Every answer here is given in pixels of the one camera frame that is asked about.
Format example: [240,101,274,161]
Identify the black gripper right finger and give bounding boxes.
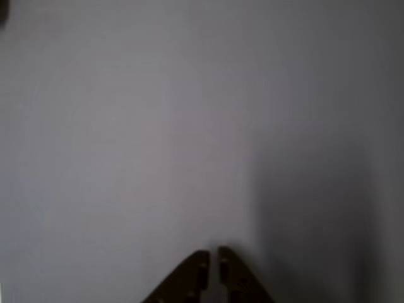
[217,246,276,303]

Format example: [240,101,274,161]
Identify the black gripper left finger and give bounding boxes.
[140,250,211,303]

